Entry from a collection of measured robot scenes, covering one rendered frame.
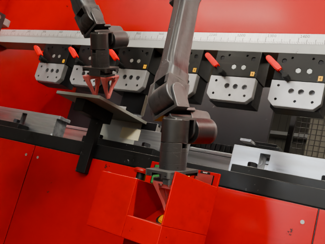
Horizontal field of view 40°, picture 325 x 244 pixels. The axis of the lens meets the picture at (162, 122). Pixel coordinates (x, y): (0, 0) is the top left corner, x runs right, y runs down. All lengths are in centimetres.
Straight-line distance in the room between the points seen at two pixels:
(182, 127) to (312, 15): 65
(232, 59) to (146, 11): 43
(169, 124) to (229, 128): 107
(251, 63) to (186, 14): 37
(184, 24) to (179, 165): 35
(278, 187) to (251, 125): 81
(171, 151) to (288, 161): 46
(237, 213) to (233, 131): 82
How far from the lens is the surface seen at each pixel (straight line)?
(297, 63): 134
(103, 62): 139
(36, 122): 183
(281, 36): 140
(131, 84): 156
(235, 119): 194
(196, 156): 167
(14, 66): 229
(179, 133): 89
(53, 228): 148
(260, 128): 190
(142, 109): 155
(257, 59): 138
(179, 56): 99
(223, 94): 138
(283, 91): 131
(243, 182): 116
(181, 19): 106
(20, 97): 232
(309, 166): 125
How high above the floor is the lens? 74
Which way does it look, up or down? 11 degrees up
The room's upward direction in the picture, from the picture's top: 15 degrees clockwise
